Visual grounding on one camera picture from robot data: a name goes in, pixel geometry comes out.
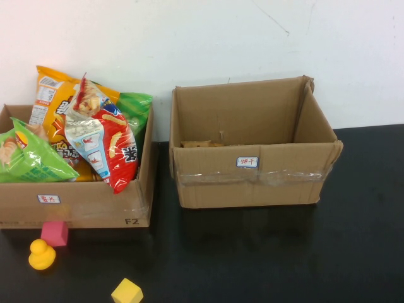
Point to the dark green snack bag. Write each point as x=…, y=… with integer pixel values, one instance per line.
x=135, y=110

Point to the clear packing tape strip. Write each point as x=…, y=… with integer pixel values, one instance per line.
x=221, y=177

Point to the taped open cardboard box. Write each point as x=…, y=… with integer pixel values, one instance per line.
x=221, y=186

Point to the white label red writing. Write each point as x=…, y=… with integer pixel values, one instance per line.
x=247, y=162
x=49, y=199

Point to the red shrimp stick bag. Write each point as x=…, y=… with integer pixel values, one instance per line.
x=120, y=158

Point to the cardboard box printed F2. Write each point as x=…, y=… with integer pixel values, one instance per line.
x=94, y=205

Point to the yellow foam cube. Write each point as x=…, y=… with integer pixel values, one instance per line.
x=126, y=292

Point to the orange chip bag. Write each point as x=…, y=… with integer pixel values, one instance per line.
x=47, y=91

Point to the pink foam cube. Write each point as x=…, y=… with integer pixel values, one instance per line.
x=55, y=235

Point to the light green chip bag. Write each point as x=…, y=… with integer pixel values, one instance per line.
x=31, y=161

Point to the yellow rubber duck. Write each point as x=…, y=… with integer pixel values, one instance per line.
x=42, y=257

